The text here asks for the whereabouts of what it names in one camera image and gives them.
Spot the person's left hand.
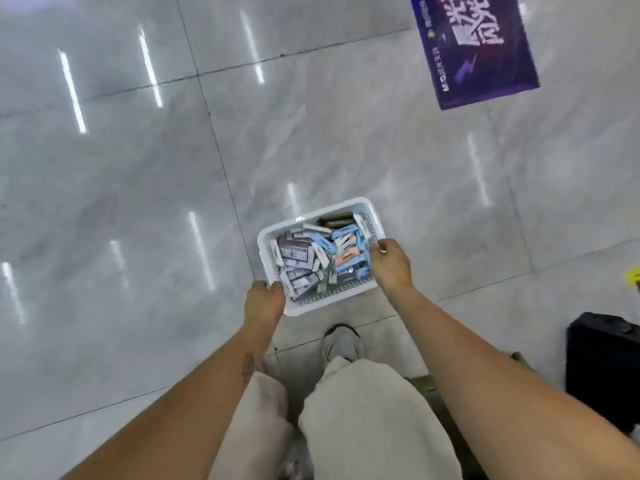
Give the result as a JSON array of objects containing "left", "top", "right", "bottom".
[{"left": 243, "top": 279, "right": 287, "bottom": 334}]

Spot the person's right hand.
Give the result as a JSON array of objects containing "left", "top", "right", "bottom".
[{"left": 370, "top": 237, "right": 416, "bottom": 306}]

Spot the white plastic basket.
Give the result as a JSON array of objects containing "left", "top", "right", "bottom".
[{"left": 257, "top": 197, "right": 387, "bottom": 317}]

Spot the pile of lead refill packets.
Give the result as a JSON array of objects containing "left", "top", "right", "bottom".
[{"left": 272, "top": 217, "right": 373, "bottom": 296}]

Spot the person's left forearm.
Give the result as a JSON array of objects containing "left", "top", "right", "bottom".
[{"left": 60, "top": 323, "right": 276, "bottom": 480}]

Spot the person's right forearm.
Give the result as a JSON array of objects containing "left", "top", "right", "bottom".
[{"left": 385, "top": 285, "right": 640, "bottom": 480}]

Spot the grey sneaker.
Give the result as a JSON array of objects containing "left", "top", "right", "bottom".
[{"left": 322, "top": 325, "right": 364, "bottom": 364}]

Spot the black case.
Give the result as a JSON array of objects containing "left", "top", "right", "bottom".
[{"left": 565, "top": 311, "right": 640, "bottom": 434}]

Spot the purple floor poster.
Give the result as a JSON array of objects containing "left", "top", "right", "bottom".
[{"left": 408, "top": 0, "right": 541, "bottom": 111}]

